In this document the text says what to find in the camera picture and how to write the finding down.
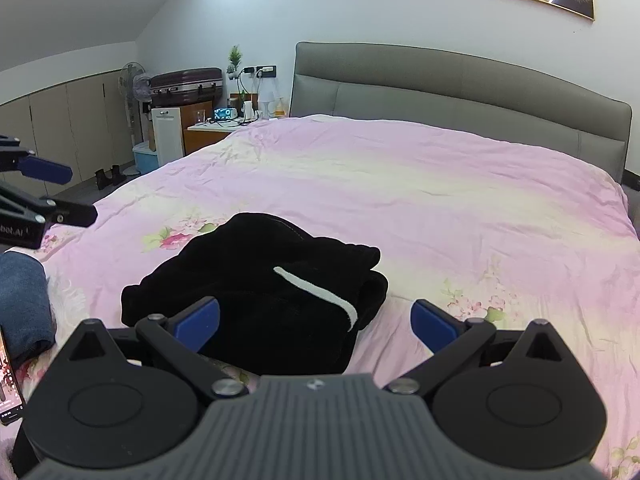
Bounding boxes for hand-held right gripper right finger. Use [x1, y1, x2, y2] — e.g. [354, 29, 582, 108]
[382, 298, 578, 397]

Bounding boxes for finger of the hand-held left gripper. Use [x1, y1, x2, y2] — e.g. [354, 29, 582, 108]
[0, 135, 74, 186]
[0, 182, 99, 229]

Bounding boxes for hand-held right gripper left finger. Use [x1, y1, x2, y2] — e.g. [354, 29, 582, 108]
[67, 296, 248, 400]

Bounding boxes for black pants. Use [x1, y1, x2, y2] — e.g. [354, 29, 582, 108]
[121, 212, 389, 376]

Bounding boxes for beige wardrobe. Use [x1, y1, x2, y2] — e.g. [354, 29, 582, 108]
[0, 69, 141, 196]

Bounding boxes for folded blue jeans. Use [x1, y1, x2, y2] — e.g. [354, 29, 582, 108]
[0, 250, 57, 361]

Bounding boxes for blue plastic bin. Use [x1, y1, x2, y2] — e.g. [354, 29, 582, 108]
[132, 141, 161, 176]

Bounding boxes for white cabinet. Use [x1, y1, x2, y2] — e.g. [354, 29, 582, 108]
[151, 106, 185, 167]

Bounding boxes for standing fan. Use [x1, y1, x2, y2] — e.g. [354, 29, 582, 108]
[117, 61, 149, 176]

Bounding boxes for pink floral bed cover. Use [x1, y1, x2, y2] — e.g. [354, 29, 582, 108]
[0, 114, 640, 480]

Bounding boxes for wooden nightstand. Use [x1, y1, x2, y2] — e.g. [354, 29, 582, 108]
[186, 102, 261, 156]

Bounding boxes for smartphone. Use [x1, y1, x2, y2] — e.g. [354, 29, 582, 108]
[0, 327, 26, 426]

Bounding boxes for dark purple suitcase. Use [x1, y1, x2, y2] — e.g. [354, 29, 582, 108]
[149, 67, 223, 107]

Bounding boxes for white table lamp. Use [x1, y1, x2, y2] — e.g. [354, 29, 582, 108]
[257, 80, 275, 117]

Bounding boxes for grey bed headboard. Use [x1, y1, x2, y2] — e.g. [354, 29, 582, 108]
[290, 41, 633, 183]

